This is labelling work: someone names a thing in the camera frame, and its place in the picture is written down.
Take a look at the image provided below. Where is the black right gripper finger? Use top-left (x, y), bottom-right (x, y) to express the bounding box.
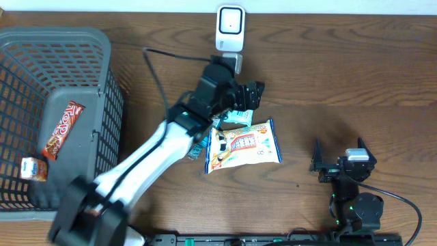
top-left (309, 139), bottom-right (323, 172)
top-left (357, 137), bottom-right (377, 163)

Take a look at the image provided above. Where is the mint green wipes pack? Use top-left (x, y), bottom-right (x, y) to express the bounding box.
top-left (223, 109), bottom-right (253, 126)

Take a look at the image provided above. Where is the teal mouthwash bottle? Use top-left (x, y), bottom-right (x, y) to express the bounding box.
top-left (188, 115), bottom-right (226, 160)

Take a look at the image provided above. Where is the yellow snack bag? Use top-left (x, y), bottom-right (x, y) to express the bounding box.
top-left (205, 119), bottom-right (282, 174)

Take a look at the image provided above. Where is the red chocolate bar wrapper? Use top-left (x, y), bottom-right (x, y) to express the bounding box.
top-left (42, 100), bottom-right (85, 161)

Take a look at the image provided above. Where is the small orange carton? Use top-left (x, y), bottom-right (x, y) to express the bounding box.
top-left (20, 157), bottom-right (48, 182)

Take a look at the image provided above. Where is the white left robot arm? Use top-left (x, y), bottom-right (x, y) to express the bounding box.
top-left (48, 56), bottom-right (264, 246)

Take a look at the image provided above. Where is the white barcode scanner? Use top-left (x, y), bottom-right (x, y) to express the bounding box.
top-left (215, 5), bottom-right (246, 53)

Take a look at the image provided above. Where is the grey plastic basket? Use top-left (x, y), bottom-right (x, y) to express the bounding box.
top-left (1, 27), bottom-right (124, 221)

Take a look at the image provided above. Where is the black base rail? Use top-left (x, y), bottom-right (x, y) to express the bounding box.
top-left (145, 234), bottom-right (403, 246)

